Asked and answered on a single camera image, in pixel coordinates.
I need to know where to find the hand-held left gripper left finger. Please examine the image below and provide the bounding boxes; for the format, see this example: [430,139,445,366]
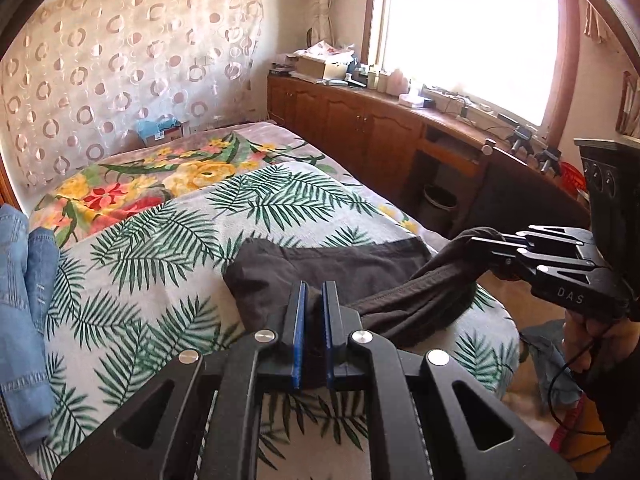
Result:
[52,280,308,480]

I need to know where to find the wooden framed window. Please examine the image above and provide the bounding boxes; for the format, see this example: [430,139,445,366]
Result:
[360,0,582,137]

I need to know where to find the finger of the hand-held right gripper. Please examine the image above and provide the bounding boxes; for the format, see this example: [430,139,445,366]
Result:
[487,249,586,286]
[467,225,598,261]

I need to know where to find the black cable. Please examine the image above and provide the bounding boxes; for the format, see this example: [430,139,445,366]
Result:
[547,327,608,437]

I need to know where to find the small printed cardboard box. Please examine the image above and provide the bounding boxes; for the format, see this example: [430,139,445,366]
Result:
[159,121,186,144]

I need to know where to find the blue tissue box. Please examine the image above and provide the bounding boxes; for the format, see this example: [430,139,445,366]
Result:
[136,116,173,147]

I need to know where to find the dark waste bin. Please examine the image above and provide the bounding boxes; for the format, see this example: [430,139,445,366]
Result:
[422,183,459,234]

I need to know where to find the red plastic basket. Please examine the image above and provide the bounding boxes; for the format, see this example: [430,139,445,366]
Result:
[556,161,592,197]

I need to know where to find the blue denim jeans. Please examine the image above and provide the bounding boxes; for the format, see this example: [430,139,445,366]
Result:
[0,203,62,453]

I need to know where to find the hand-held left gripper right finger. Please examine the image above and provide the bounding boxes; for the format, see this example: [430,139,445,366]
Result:
[321,280,578,480]

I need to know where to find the sheer circle pattern curtain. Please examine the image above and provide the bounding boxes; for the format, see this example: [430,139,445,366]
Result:
[0,0,267,202]

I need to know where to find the blue cloth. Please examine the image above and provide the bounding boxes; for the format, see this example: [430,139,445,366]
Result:
[519,321,583,407]

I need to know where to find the small black tripod stand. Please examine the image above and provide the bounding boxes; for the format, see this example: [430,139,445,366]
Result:
[506,124,537,154]
[534,144,564,175]

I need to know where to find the floral print blanket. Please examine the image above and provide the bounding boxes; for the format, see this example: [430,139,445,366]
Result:
[29,121,426,261]

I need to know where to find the beige window curtain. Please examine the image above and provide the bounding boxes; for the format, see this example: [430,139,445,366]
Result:
[304,0,342,47]

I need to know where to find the dark chair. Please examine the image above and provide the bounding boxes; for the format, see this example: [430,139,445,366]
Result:
[451,142,592,257]

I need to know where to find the person's right hand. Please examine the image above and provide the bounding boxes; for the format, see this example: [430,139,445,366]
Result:
[562,309,640,377]

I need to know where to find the white patterned paper bag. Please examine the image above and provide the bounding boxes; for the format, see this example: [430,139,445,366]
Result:
[294,41,359,62]

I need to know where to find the long wooden cabinet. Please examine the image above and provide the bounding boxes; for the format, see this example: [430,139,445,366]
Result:
[266,71,592,242]

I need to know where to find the wooden picture frame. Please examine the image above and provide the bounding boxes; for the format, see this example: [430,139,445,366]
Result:
[616,69,640,137]

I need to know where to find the bed with leaf-print sheet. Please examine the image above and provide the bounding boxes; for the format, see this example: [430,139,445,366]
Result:
[20,159,521,480]

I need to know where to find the white power strip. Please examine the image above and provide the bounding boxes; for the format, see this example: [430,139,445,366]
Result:
[424,87,502,127]

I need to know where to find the black pants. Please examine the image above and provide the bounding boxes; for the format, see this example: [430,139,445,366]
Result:
[223,227,507,392]

